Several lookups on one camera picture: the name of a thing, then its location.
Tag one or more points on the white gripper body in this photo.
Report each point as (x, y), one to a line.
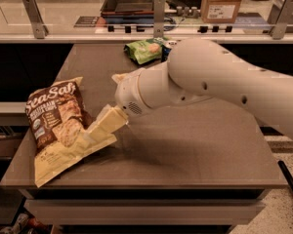
(129, 91)

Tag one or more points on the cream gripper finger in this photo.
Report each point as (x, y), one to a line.
(121, 78)
(100, 133)

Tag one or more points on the brown sea salt chip bag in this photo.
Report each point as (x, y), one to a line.
(56, 117)

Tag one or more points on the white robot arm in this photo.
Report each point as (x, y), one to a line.
(195, 70)

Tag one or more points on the green chip bag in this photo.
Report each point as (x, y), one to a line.
(144, 51)

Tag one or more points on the blue pepsi can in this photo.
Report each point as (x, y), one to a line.
(166, 49)

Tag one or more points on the dark tray with orange rim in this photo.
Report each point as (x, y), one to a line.
(127, 8)

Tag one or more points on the cardboard box with label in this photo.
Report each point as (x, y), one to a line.
(219, 11)

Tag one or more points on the black pole on floor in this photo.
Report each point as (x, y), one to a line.
(286, 173)

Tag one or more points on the middle metal glass bracket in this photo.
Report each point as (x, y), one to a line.
(158, 16)

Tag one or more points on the metal glass bracket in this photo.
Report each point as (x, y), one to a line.
(158, 16)
(39, 28)
(279, 22)

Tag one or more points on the left metal glass bracket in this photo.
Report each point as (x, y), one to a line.
(39, 28)

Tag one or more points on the right metal glass bracket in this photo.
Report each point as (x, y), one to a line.
(279, 22)

